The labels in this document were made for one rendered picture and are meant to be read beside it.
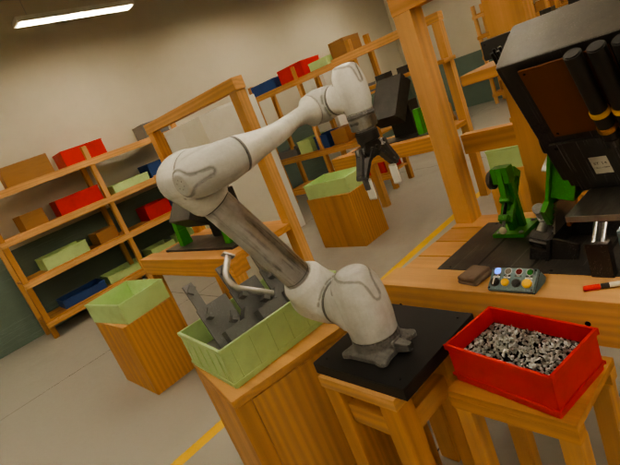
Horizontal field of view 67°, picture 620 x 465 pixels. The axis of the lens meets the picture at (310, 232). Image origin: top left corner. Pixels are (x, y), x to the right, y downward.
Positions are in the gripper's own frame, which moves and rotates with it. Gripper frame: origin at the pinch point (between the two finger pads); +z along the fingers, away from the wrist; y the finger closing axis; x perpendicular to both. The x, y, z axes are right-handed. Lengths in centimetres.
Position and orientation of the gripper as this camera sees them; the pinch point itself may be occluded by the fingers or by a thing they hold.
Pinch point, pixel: (385, 187)
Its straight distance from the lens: 158.0
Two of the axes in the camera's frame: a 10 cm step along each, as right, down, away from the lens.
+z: 3.6, 9.0, 2.6
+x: 6.3, -0.3, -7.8
